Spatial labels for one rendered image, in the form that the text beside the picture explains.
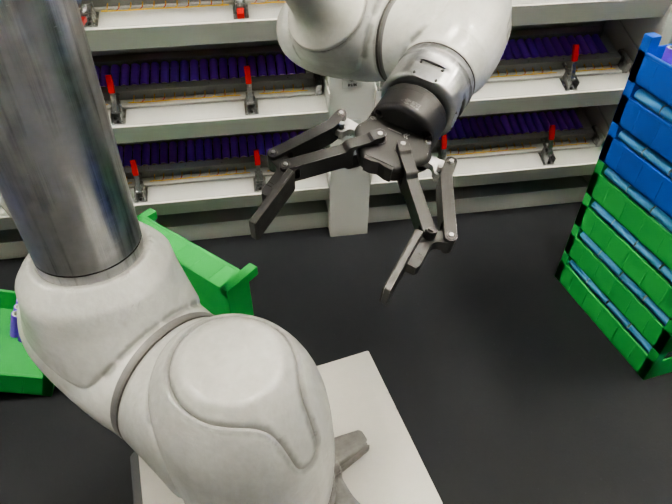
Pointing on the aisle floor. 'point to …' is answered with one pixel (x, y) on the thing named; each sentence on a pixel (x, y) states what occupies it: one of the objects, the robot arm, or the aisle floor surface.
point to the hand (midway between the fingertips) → (322, 253)
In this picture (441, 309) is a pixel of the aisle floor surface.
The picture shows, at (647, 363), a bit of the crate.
